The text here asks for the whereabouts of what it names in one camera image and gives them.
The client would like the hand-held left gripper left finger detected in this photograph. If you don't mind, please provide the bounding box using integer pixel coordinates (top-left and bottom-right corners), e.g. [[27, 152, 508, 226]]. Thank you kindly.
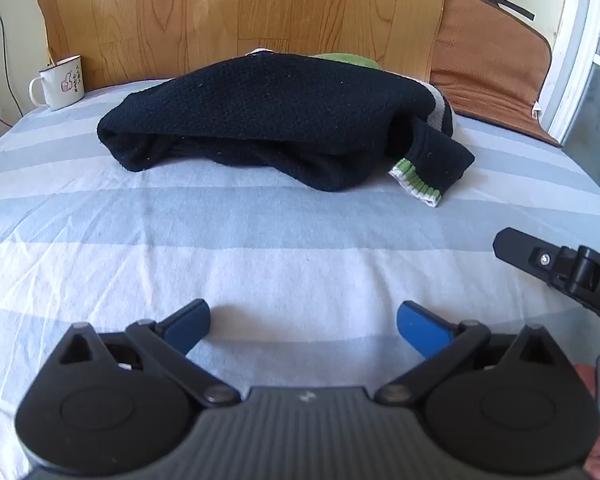
[[45, 298, 242, 408]]

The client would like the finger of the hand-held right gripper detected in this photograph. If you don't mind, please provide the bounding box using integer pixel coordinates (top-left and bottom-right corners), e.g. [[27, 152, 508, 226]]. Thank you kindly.
[[493, 227, 571, 288]]

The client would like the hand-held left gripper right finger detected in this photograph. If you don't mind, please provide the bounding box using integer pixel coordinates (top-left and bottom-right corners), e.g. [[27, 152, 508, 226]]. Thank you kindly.
[[374, 301, 563, 407]]

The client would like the black sweater with green trim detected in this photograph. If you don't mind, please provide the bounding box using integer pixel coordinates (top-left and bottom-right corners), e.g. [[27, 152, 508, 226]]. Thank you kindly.
[[97, 50, 476, 208]]

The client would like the person's right hand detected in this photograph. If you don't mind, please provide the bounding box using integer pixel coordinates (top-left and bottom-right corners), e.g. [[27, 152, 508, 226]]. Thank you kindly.
[[575, 364, 600, 480]]

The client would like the blue striped bed sheet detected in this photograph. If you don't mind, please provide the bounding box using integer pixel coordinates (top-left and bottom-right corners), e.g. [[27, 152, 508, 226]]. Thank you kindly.
[[0, 77, 600, 480]]

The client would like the brown seat cushion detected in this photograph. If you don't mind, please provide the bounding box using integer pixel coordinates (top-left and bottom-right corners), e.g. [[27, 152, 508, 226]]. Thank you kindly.
[[429, 0, 563, 148]]

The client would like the long black tape strip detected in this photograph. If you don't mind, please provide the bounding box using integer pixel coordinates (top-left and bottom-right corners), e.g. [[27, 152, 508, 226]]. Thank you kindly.
[[455, 0, 537, 22]]

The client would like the white enamel mug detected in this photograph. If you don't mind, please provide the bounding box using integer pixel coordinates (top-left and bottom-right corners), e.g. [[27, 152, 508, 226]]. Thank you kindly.
[[28, 55, 86, 112]]

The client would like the wooden headboard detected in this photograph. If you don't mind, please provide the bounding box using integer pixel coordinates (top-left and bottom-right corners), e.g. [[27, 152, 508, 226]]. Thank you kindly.
[[34, 0, 448, 92]]

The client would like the white door frame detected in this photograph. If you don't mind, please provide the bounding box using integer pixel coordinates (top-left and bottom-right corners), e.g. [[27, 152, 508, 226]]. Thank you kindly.
[[540, 0, 600, 145]]

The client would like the black cable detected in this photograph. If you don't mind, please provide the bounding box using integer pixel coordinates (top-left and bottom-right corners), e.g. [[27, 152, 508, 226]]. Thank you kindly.
[[0, 0, 25, 117]]

